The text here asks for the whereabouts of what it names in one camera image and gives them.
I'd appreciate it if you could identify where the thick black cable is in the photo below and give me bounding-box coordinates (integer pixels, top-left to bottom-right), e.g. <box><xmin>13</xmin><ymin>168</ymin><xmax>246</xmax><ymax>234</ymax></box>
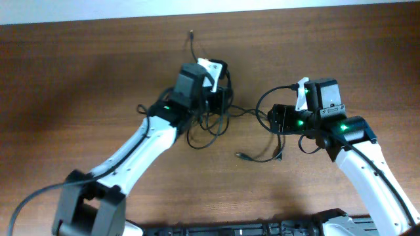
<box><xmin>186</xmin><ymin>68</ymin><xmax>237</xmax><ymax>150</ymax></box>

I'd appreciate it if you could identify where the thin black USB cable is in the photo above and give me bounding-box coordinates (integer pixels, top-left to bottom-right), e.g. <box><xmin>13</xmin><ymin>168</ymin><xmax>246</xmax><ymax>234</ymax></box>
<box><xmin>188</xmin><ymin>29</ymin><xmax>285</xmax><ymax>163</ymax></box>

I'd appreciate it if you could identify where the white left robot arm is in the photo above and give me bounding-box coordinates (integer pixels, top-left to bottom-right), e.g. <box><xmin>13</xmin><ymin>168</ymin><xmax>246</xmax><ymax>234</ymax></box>
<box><xmin>51</xmin><ymin>58</ymin><xmax>230</xmax><ymax>236</ymax></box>

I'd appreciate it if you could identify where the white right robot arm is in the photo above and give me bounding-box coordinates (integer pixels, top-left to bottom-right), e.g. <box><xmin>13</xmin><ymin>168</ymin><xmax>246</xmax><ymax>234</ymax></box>
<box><xmin>268</xmin><ymin>77</ymin><xmax>419</xmax><ymax>235</ymax></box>

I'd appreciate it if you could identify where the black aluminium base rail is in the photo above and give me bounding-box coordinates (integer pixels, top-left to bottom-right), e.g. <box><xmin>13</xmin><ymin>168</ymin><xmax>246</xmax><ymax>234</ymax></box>
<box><xmin>143</xmin><ymin>214</ymin><xmax>379</xmax><ymax>236</ymax></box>

